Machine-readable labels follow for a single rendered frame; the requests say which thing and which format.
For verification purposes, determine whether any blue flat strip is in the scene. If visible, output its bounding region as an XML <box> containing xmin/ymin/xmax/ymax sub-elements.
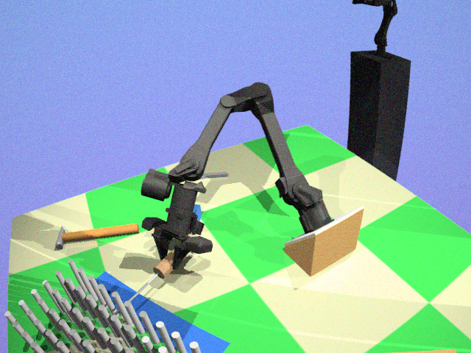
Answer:
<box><xmin>96</xmin><ymin>271</ymin><xmax>230</xmax><ymax>353</ymax></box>

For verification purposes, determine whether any hammer with wooden handle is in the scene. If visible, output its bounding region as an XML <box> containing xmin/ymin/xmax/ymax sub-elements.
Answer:
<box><xmin>55</xmin><ymin>223</ymin><xmax>139</xmax><ymax>249</ymax></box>

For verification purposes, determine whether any blue box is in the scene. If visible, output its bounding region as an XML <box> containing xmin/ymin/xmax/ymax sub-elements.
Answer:
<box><xmin>193</xmin><ymin>204</ymin><xmax>202</xmax><ymax>221</ymax></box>

